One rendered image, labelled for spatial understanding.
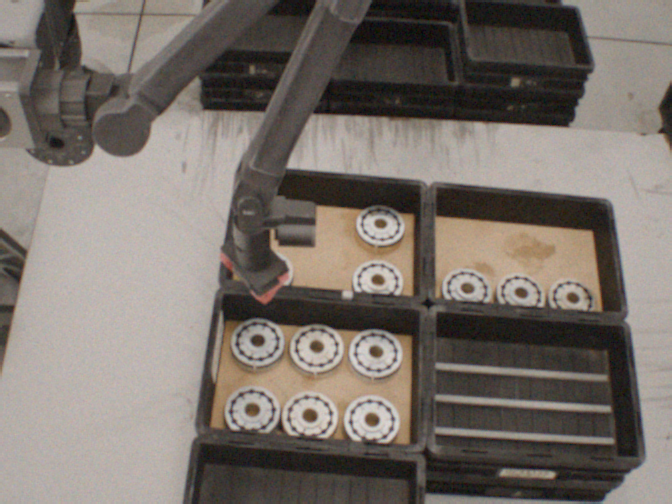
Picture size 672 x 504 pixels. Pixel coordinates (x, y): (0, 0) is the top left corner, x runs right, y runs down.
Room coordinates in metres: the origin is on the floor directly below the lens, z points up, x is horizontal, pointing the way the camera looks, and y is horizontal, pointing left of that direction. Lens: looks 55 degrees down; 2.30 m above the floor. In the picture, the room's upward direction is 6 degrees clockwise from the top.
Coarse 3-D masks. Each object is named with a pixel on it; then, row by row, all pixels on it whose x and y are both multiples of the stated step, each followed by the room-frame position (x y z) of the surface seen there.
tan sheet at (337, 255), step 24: (336, 216) 1.11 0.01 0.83; (408, 216) 1.13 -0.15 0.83; (336, 240) 1.04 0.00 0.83; (408, 240) 1.06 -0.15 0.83; (312, 264) 0.98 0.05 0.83; (336, 264) 0.98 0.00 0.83; (360, 264) 0.99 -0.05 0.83; (408, 264) 1.00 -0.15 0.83; (336, 288) 0.92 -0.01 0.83; (408, 288) 0.94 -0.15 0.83
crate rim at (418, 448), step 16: (224, 288) 0.84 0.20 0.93; (240, 288) 0.84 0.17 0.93; (352, 304) 0.83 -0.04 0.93; (368, 304) 0.83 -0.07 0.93; (384, 304) 0.84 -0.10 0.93; (400, 304) 0.84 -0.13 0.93; (416, 304) 0.85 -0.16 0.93; (208, 336) 0.73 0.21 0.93; (208, 352) 0.70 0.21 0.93; (208, 368) 0.67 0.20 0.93; (208, 384) 0.64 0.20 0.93; (208, 432) 0.55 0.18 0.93; (224, 432) 0.55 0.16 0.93; (240, 432) 0.55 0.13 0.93; (256, 432) 0.56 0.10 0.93; (368, 448) 0.55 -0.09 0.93; (384, 448) 0.55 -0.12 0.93; (400, 448) 0.55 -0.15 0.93; (416, 448) 0.56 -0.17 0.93
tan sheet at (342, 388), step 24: (288, 336) 0.80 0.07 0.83; (408, 336) 0.83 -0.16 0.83; (288, 360) 0.75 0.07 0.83; (408, 360) 0.78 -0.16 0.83; (216, 384) 0.68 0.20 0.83; (240, 384) 0.69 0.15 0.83; (264, 384) 0.69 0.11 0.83; (288, 384) 0.70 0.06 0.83; (312, 384) 0.71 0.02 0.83; (336, 384) 0.71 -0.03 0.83; (360, 384) 0.72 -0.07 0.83; (384, 384) 0.72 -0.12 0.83; (408, 384) 0.73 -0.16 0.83; (216, 408) 0.63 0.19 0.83; (336, 408) 0.66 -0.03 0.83; (408, 408) 0.68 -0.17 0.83; (336, 432) 0.61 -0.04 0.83; (408, 432) 0.63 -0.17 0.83
